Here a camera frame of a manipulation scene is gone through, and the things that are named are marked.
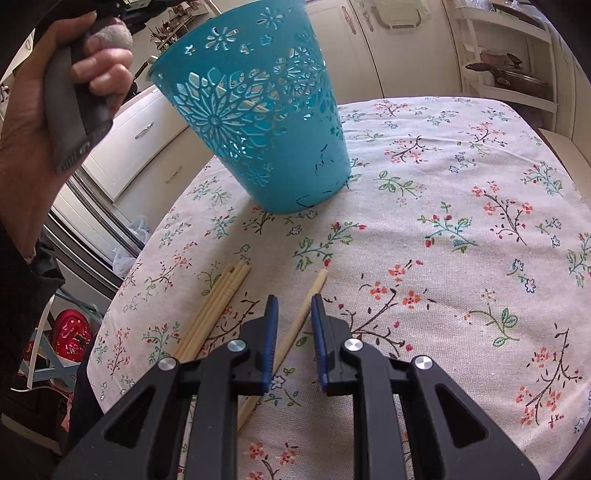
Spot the bamboo chopstick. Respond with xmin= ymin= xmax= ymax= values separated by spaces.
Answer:
xmin=238 ymin=268 xmax=328 ymax=430

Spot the teal perforated plastic basket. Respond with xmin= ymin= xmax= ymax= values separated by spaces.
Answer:
xmin=148 ymin=1 xmax=351 ymax=214

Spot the person's left hand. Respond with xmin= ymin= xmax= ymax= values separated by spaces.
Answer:
xmin=1 ymin=11 xmax=133 ymax=259

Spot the bamboo chopstick bundle piece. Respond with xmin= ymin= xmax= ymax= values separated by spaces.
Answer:
xmin=175 ymin=260 xmax=250 ymax=363

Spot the floral white tablecloth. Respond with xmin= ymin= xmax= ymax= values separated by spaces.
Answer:
xmin=88 ymin=97 xmax=590 ymax=478

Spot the white corner shelf rack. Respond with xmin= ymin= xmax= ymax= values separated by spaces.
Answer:
xmin=444 ymin=1 xmax=559 ymax=131

